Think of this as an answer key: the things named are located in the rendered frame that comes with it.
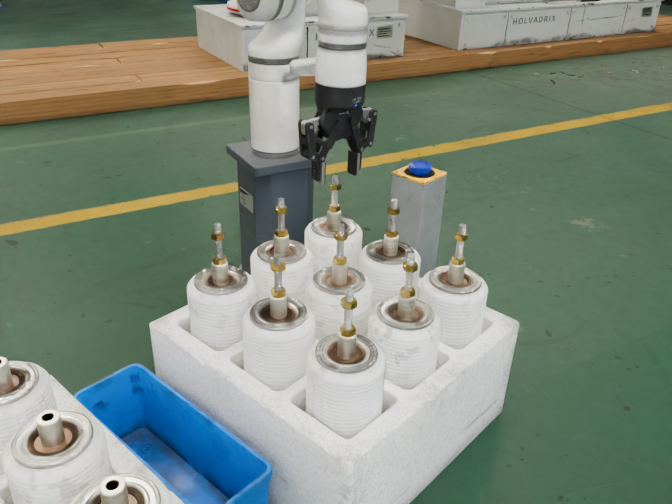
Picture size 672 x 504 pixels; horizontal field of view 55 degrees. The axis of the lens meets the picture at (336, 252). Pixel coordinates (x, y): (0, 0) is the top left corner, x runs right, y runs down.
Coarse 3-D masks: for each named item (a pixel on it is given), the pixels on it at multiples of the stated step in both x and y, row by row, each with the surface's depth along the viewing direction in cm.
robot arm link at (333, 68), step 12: (324, 48) 91; (300, 60) 97; (312, 60) 97; (324, 60) 91; (336, 60) 91; (348, 60) 91; (360, 60) 92; (300, 72) 96; (312, 72) 96; (324, 72) 92; (336, 72) 91; (348, 72) 91; (360, 72) 92; (324, 84) 93; (336, 84) 92; (348, 84) 92; (360, 84) 93
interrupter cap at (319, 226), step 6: (324, 216) 110; (312, 222) 108; (318, 222) 108; (324, 222) 108; (342, 222) 108; (348, 222) 108; (354, 222) 108; (312, 228) 106; (318, 228) 106; (324, 228) 107; (348, 228) 106; (354, 228) 106; (318, 234) 104; (324, 234) 104; (330, 234) 104; (348, 234) 104
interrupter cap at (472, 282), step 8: (432, 272) 94; (440, 272) 95; (464, 272) 95; (472, 272) 95; (432, 280) 92; (440, 280) 93; (464, 280) 93; (472, 280) 93; (480, 280) 93; (440, 288) 91; (448, 288) 91; (456, 288) 91; (464, 288) 91; (472, 288) 91
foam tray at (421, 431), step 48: (192, 336) 91; (480, 336) 94; (192, 384) 91; (240, 384) 83; (384, 384) 84; (432, 384) 84; (480, 384) 94; (240, 432) 86; (288, 432) 78; (384, 432) 76; (432, 432) 86; (480, 432) 101; (288, 480) 82; (336, 480) 74; (384, 480) 80; (432, 480) 93
